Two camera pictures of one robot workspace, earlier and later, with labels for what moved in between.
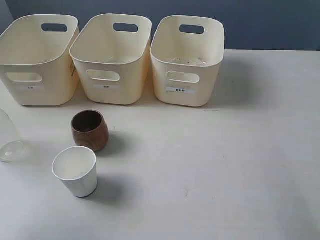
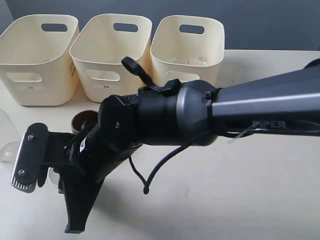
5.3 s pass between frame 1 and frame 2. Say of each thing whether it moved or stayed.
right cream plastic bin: stayed
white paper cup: moved
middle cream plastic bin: stayed
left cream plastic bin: stayed
